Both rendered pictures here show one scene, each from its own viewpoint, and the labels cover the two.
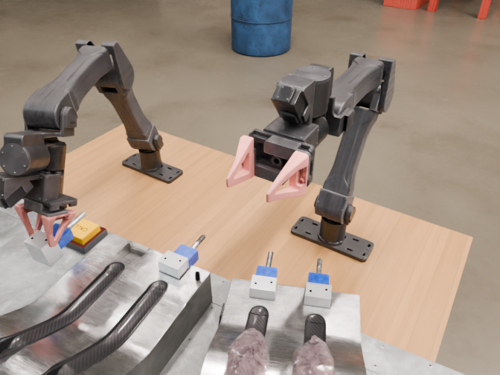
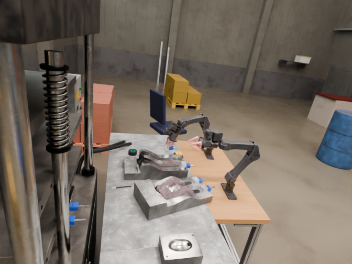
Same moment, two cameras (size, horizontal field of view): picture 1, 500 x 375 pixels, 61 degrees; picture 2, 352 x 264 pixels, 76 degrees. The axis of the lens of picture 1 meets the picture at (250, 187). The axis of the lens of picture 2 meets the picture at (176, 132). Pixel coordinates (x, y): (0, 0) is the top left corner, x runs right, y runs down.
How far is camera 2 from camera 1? 1.18 m
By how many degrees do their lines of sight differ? 42
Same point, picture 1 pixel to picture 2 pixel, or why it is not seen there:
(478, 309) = not seen: outside the picture
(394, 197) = (328, 250)
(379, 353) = (205, 208)
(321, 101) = (215, 137)
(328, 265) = (219, 193)
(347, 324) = (202, 196)
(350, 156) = (238, 166)
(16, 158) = (170, 126)
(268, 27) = (338, 153)
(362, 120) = (245, 158)
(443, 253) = (253, 214)
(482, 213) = not seen: outside the picture
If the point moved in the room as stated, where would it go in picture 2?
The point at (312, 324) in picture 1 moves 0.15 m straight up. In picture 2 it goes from (196, 191) to (200, 174)
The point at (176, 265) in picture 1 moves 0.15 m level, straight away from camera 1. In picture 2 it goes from (183, 163) to (193, 157)
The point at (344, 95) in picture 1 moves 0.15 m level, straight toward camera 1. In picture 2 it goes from (228, 142) to (211, 144)
